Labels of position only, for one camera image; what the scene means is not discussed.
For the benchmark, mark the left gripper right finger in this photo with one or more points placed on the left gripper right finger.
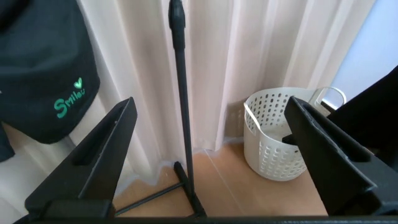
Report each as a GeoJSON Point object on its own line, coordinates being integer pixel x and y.
{"type": "Point", "coordinates": [342, 186]}

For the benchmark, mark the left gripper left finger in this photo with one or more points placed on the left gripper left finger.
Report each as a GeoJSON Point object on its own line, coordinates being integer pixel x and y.
{"type": "Point", "coordinates": [93, 174]}

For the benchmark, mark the black garment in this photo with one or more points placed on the black garment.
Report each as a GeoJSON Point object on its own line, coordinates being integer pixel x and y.
{"type": "Point", "coordinates": [373, 118]}

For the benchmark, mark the black shorts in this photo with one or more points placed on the black shorts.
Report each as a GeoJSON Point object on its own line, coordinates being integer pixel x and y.
{"type": "Point", "coordinates": [40, 62]}

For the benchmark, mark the white laundry basket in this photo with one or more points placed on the white laundry basket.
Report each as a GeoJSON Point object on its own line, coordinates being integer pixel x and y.
{"type": "Point", "coordinates": [267, 155]}

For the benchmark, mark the black clothes rack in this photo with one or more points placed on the black clothes rack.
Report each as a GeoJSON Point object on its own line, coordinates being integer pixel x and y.
{"type": "Point", "coordinates": [183, 93]}

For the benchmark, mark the beige curtain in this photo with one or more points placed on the beige curtain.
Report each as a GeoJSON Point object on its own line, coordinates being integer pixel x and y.
{"type": "Point", "coordinates": [248, 46]}

